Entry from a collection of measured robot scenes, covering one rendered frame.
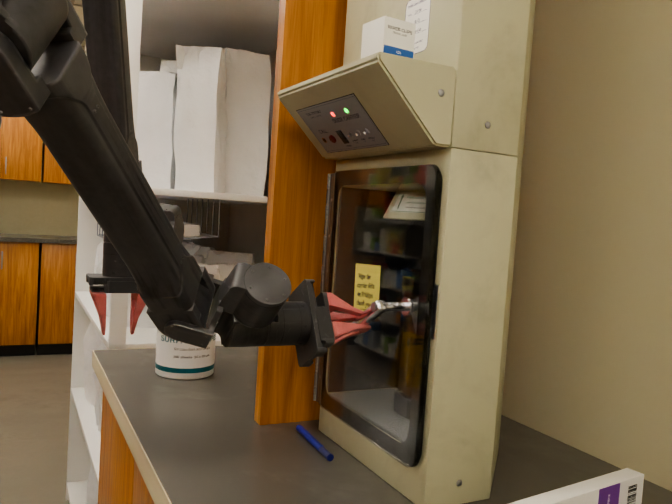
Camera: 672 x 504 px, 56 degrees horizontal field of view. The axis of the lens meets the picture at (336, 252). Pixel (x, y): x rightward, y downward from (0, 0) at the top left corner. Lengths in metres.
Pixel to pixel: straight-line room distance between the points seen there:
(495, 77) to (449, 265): 0.25
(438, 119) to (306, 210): 0.39
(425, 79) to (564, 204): 0.54
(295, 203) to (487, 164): 0.39
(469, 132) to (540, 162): 0.50
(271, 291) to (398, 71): 0.30
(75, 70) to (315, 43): 0.64
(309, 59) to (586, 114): 0.51
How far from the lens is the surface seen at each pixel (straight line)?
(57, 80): 0.56
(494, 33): 0.88
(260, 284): 0.72
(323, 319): 0.81
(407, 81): 0.79
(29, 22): 0.54
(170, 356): 1.42
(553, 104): 1.32
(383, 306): 0.82
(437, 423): 0.86
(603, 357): 1.20
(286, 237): 1.10
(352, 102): 0.87
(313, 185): 1.12
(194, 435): 1.10
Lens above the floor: 1.31
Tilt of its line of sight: 3 degrees down
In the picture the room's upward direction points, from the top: 4 degrees clockwise
